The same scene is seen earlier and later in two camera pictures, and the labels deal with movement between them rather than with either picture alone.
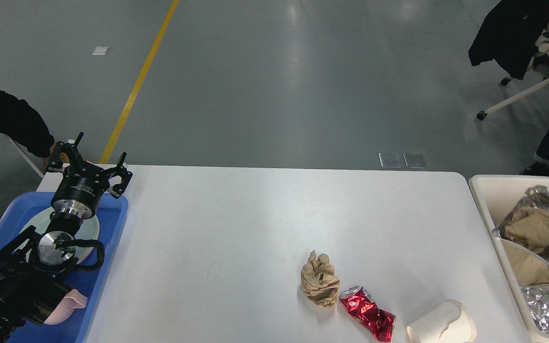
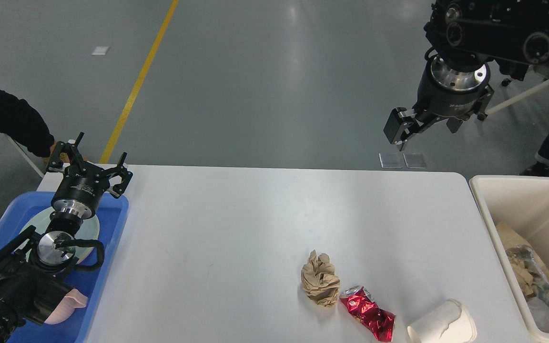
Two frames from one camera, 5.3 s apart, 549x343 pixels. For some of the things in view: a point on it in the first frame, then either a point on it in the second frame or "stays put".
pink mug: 73,299 stays put
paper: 540,229 → 533,280
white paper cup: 450,323 stays put
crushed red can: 380,323 stays put
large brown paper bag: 530,267 → 510,238
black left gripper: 82,186 stays put
